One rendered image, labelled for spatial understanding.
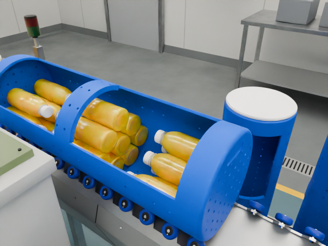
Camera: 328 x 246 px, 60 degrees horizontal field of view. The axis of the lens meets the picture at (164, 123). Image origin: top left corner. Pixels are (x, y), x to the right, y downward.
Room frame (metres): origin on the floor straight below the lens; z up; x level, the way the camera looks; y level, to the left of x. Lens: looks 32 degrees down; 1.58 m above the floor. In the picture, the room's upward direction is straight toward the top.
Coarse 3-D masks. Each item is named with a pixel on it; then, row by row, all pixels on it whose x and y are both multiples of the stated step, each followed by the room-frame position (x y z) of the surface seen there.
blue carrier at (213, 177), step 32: (0, 64) 0.94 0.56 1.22; (32, 64) 1.04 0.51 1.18; (0, 96) 0.92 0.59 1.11; (96, 96) 0.70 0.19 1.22; (128, 96) 0.83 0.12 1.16; (32, 128) 0.71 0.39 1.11; (64, 128) 0.64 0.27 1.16; (160, 128) 0.77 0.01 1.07; (192, 128) 0.70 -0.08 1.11; (224, 128) 0.52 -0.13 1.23; (64, 160) 0.65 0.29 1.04; (96, 160) 0.55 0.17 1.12; (192, 160) 0.45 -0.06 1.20; (224, 160) 0.44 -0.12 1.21; (128, 192) 0.49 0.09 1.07; (160, 192) 0.44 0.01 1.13; (192, 192) 0.40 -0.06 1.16; (224, 192) 0.46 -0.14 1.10; (192, 224) 0.38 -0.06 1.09
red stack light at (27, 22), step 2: (34, 18) 1.53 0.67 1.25; (36, 18) 1.54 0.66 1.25; (24, 20) 1.52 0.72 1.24; (26, 20) 1.51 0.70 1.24; (28, 20) 1.51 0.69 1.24; (30, 20) 1.51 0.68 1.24; (32, 20) 1.51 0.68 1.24; (34, 20) 1.52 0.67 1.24; (36, 20) 1.53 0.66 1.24; (26, 22) 1.51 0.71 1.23; (28, 22) 1.51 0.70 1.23; (30, 22) 1.51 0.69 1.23; (32, 22) 1.51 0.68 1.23; (34, 22) 1.52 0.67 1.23; (36, 22) 1.53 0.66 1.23; (38, 22) 1.55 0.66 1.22; (26, 24) 1.52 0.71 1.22; (28, 24) 1.51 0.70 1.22; (30, 24) 1.51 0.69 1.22; (32, 24) 1.51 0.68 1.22; (34, 24) 1.52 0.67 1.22; (36, 24) 1.53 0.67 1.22; (38, 24) 1.54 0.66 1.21; (28, 26) 1.51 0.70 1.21; (30, 26) 1.51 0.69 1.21; (32, 26) 1.51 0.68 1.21; (34, 26) 1.52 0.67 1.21
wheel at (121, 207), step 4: (120, 200) 0.56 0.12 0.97; (124, 200) 0.55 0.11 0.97; (128, 200) 0.55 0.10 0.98; (120, 204) 0.55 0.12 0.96; (124, 204) 0.54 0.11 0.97; (128, 204) 0.54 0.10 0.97; (132, 204) 0.54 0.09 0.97; (120, 208) 0.54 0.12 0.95; (124, 208) 0.54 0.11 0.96; (128, 208) 0.53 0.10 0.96
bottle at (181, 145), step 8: (168, 136) 0.64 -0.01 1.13; (176, 136) 0.63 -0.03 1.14; (184, 136) 0.63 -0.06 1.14; (168, 144) 0.62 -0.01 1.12; (176, 144) 0.61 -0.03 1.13; (184, 144) 0.60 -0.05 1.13; (192, 144) 0.59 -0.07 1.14; (168, 152) 0.62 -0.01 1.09; (176, 152) 0.60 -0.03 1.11; (184, 152) 0.59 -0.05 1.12; (184, 160) 0.59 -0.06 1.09
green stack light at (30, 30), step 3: (27, 27) 1.51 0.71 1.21; (30, 27) 1.51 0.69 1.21; (33, 27) 1.51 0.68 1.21; (36, 27) 1.52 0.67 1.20; (39, 27) 1.55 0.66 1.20; (27, 30) 1.52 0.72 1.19; (30, 30) 1.51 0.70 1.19; (33, 30) 1.51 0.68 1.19; (36, 30) 1.52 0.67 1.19; (39, 30) 1.54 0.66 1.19; (30, 33) 1.51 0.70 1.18; (33, 33) 1.51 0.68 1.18; (36, 33) 1.52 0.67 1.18; (39, 33) 1.53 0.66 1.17; (30, 36) 1.51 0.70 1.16; (33, 36) 1.51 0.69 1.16; (36, 36) 1.52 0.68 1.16
